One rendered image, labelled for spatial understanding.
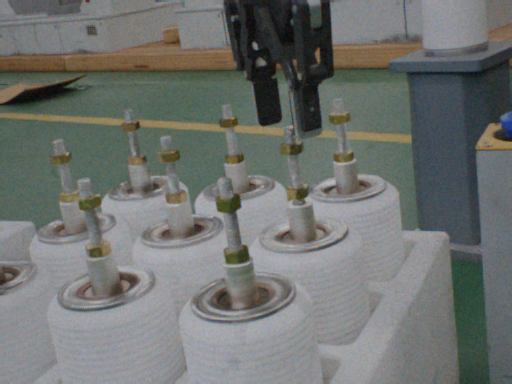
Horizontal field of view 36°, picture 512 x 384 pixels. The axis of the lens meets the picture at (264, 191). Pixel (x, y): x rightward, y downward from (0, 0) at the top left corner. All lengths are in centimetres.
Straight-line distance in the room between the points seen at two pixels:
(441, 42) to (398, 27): 180
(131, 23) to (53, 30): 48
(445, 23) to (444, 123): 14
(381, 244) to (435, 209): 48
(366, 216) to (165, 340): 23
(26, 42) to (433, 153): 372
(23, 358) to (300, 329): 25
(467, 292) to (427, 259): 35
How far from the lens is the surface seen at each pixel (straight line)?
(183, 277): 67
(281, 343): 53
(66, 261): 74
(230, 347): 52
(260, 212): 77
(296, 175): 63
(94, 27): 416
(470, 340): 99
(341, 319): 64
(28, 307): 66
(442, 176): 118
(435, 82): 115
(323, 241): 63
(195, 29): 361
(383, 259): 74
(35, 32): 460
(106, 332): 58
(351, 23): 306
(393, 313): 67
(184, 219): 69
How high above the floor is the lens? 49
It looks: 17 degrees down
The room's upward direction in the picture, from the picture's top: 8 degrees counter-clockwise
